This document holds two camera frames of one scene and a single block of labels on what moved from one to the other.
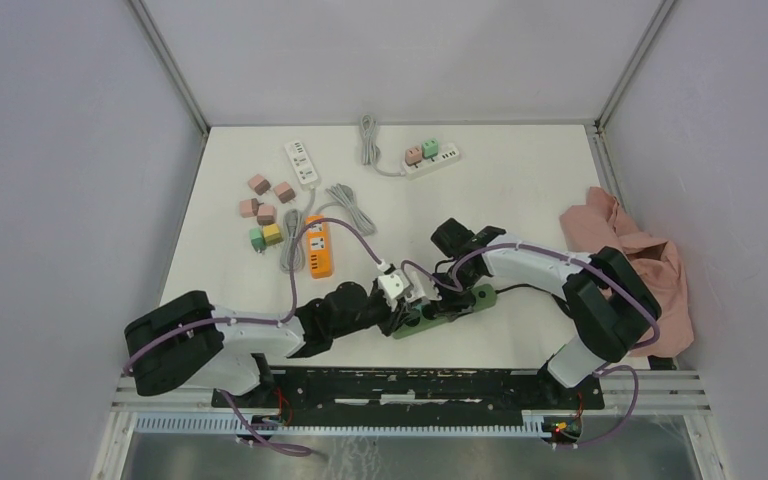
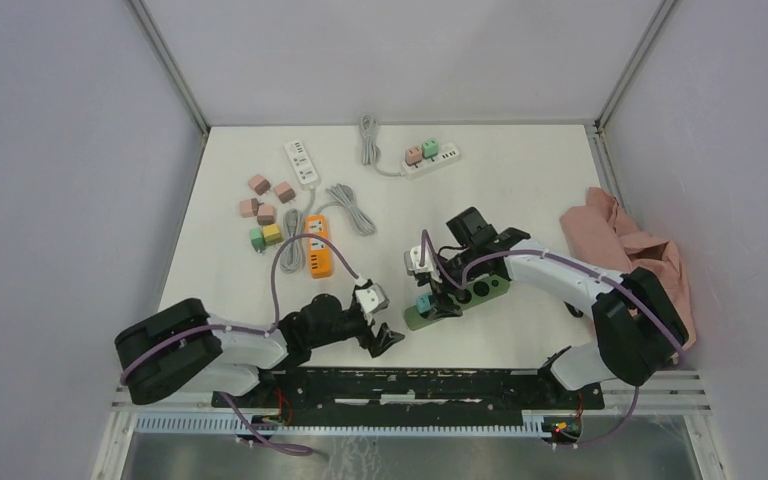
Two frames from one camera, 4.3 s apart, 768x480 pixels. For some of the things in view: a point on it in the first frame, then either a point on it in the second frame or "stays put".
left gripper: (395, 319) to (379, 343)
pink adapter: (259, 184) stays put
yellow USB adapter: (272, 235) stays put
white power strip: (301, 162) stays put
